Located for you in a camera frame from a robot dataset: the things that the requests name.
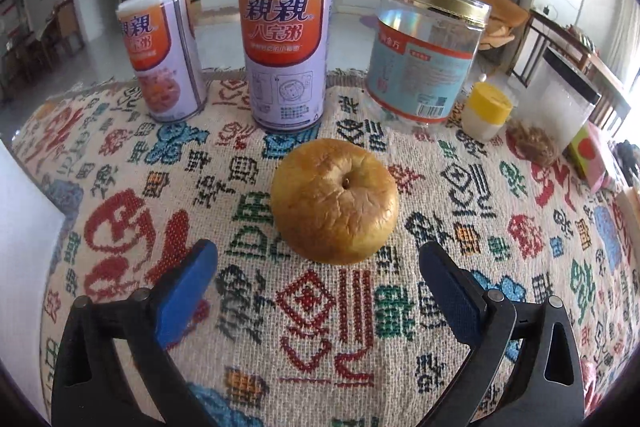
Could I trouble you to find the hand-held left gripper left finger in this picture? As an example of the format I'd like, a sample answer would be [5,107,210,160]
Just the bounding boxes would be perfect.
[51,238,219,427]

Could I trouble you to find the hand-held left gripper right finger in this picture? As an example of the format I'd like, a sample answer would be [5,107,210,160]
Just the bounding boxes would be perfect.
[418,241,586,427]

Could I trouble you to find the wrinkled yellow apple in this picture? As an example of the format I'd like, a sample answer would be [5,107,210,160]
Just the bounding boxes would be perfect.
[270,138,400,265]

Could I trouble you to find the printed woven tablecloth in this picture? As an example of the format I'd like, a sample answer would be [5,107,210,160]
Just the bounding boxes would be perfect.
[10,67,640,427]

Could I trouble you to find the white board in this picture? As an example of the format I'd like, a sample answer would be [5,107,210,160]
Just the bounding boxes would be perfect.
[0,142,66,408]

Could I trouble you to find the pile of dried brown bits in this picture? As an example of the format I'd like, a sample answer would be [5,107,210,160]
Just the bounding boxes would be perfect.
[506,117,562,166]

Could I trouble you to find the small jar yellow lid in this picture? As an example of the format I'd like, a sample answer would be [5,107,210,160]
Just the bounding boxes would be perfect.
[461,82,515,144]

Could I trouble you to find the pink and green box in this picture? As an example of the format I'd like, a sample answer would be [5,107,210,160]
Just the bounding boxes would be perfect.
[567,123,626,190]

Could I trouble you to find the clear container black lid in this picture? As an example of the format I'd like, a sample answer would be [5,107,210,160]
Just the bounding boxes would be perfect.
[517,47,602,155]

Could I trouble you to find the purple can with food picture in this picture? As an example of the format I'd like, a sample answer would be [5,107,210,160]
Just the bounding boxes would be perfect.
[116,0,208,124]

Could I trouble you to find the clear plastic jar gold lid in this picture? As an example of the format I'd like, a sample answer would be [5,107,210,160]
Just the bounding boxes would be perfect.
[364,0,493,126]

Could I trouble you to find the wooden side table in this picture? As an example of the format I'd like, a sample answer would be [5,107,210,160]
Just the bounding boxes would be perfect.
[585,52,633,133]

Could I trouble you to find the purple can with diagram side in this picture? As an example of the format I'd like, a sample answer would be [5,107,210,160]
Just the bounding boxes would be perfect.
[237,0,337,131]

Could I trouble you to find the dark wooden chair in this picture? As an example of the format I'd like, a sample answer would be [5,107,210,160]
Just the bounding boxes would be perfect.
[510,10,601,88]

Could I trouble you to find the wooden armchair orange seat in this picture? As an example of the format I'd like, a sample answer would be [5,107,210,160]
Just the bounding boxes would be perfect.
[469,0,531,53]

